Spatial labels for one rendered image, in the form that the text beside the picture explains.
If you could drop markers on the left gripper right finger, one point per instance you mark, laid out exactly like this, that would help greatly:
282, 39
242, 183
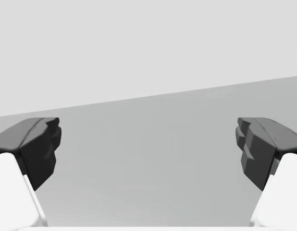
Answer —
261, 149

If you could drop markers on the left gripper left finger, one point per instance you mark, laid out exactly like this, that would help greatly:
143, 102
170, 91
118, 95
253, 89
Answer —
30, 149

